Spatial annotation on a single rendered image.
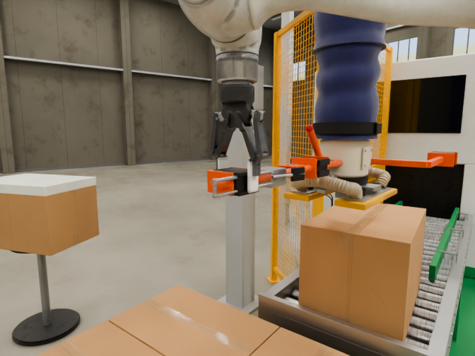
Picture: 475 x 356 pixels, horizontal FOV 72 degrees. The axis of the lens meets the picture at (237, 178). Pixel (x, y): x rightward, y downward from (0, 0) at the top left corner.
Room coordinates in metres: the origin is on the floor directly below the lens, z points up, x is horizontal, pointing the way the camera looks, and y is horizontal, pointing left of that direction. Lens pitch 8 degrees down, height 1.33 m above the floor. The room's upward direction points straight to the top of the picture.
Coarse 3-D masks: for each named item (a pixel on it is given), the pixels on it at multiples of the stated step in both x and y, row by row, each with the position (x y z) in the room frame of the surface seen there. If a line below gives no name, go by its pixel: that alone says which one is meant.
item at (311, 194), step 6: (288, 192) 1.14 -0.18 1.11; (294, 192) 1.14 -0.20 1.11; (300, 192) 1.13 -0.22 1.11; (306, 192) 1.12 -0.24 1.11; (312, 192) 1.13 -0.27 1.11; (330, 192) 1.21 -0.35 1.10; (294, 198) 1.11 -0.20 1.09; (300, 198) 1.10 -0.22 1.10; (306, 198) 1.08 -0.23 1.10; (312, 198) 1.10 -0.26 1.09
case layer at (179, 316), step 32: (128, 320) 1.26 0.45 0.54; (160, 320) 1.26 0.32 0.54; (192, 320) 1.26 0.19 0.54; (224, 320) 1.26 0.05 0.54; (256, 320) 1.26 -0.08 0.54; (64, 352) 1.06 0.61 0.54; (96, 352) 1.06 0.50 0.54; (128, 352) 1.06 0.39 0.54; (160, 352) 1.06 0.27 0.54; (192, 352) 1.06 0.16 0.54; (224, 352) 1.06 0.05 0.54; (256, 352) 1.06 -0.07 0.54; (288, 352) 1.06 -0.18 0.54; (320, 352) 1.06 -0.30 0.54
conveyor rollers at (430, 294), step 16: (432, 224) 2.64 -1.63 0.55; (432, 240) 2.24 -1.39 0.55; (432, 256) 1.94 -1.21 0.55; (448, 256) 1.95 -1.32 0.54; (448, 272) 1.72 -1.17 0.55; (432, 288) 1.53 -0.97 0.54; (416, 304) 1.41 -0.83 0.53; (432, 304) 1.38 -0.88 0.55; (416, 320) 1.26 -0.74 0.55; (432, 320) 1.29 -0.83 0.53; (416, 336) 1.17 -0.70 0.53
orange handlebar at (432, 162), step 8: (336, 160) 1.08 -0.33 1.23; (376, 160) 1.13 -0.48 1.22; (384, 160) 1.12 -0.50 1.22; (392, 160) 1.10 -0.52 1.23; (400, 160) 1.08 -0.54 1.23; (408, 160) 1.07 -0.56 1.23; (416, 160) 1.06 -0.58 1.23; (432, 160) 1.06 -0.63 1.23; (440, 160) 1.15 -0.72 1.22; (288, 168) 0.86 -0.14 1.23; (264, 176) 0.76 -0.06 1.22; (224, 184) 0.67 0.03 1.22
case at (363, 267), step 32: (320, 224) 1.29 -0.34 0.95; (352, 224) 1.29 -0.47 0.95; (384, 224) 1.29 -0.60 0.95; (416, 224) 1.29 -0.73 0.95; (320, 256) 1.23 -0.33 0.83; (352, 256) 1.17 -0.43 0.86; (384, 256) 1.10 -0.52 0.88; (416, 256) 1.28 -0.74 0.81; (320, 288) 1.23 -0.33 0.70; (352, 288) 1.16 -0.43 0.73; (384, 288) 1.10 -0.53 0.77; (416, 288) 1.40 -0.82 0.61; (352, 320) 1.16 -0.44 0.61; (384, 320) 1.10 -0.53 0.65
